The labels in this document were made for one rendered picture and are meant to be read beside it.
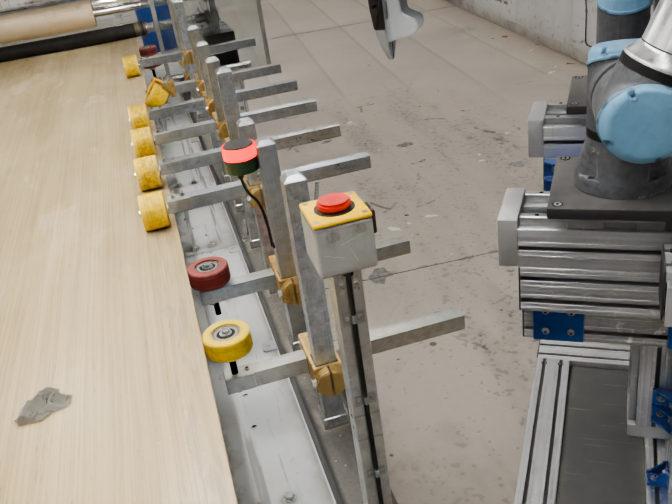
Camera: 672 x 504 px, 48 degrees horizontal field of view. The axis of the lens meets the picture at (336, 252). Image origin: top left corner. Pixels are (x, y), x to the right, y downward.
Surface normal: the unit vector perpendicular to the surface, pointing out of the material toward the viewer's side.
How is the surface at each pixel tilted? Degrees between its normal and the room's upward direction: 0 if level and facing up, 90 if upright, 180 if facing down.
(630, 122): 97
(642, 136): 97
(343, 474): 0
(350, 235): 90
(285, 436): 0
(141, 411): 0
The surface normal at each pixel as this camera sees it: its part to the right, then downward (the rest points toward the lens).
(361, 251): 0.27, 0.42
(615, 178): -0.45, 0.18
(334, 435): -0.13, -0.87
